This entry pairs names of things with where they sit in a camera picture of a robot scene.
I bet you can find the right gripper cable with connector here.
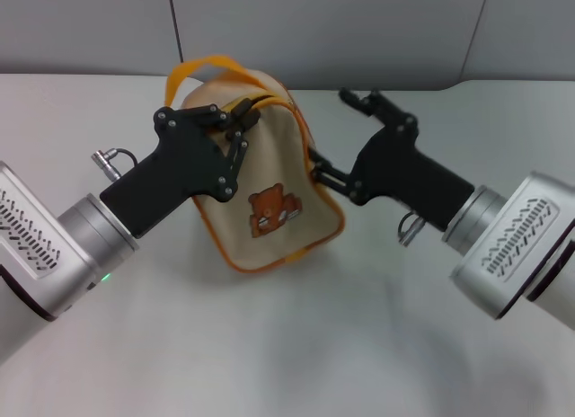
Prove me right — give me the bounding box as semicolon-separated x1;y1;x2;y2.
396;209;426;248

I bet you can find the gripper cable with connector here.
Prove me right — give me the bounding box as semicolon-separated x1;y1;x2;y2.
396;209;426;248
91;147;138;182

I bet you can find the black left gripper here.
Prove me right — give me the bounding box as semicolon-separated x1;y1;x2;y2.
99;97;262;239

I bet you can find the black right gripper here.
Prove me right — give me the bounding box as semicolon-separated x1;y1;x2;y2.
307;87;475;232

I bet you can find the beige food bag orange trim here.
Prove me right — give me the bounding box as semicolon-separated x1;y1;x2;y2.
165;53;346;275

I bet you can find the left gripper cable with connector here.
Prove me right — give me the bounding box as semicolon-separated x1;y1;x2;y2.
91;147;138;182

